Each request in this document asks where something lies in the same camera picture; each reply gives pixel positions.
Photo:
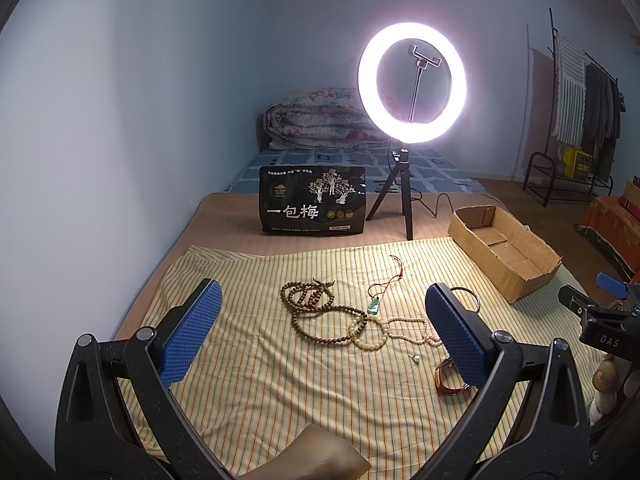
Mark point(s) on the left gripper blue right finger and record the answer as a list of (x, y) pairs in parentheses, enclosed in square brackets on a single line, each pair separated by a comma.
[(463, 333)]

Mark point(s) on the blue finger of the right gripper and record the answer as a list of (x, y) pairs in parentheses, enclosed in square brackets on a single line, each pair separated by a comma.
[(613, 286), (580, 304)]

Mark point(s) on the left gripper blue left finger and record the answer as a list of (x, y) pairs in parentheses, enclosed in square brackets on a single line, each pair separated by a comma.
[(183, 330)]

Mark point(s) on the red brown leather watch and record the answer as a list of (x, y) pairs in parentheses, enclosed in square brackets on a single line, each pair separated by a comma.
[(447, 379)]

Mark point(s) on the person's right hand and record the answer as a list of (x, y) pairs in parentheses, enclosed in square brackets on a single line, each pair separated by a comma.
[(604, 381)]

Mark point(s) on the person's left hand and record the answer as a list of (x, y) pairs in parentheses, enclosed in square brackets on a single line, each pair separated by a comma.
[(314, 454)]

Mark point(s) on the orange covered box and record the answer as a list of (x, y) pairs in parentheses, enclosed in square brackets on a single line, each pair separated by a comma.
[(611, 223)]

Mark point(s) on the brown cardboard box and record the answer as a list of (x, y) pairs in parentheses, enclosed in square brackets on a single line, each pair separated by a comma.
[(513, 257)]

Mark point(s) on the black clothes rack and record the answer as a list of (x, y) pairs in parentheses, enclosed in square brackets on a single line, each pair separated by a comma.
[(544, 178)]

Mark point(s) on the striped yellow cloth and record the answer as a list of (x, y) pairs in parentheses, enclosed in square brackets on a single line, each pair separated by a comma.
[(256, 384)]

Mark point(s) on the yellow crate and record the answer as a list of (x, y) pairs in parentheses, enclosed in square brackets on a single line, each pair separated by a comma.
[(577, 164)]

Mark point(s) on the blue patterned bed sheet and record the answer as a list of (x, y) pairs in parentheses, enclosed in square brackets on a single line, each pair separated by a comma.
[(429, 171)]

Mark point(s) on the black snack bag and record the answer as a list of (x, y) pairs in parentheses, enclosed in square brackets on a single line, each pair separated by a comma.
[(312, 200)]

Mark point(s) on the dark hanging clothes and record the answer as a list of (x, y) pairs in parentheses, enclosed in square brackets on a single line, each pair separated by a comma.
[(602, 121)]

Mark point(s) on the white striped towel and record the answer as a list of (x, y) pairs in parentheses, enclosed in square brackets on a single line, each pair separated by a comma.
[(570, 90)]

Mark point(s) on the folded floral quilt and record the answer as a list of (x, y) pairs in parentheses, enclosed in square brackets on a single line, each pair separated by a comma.
[(322, 118)]

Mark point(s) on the phone holder clamp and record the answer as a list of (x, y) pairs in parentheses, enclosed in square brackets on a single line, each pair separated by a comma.
[(422, 60)]

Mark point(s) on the red cord jade pendant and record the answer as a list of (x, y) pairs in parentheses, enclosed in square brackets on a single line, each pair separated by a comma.
[(376, 291)]

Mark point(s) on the white ring light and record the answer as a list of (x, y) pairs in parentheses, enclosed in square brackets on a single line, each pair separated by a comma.
[(409, 131)]

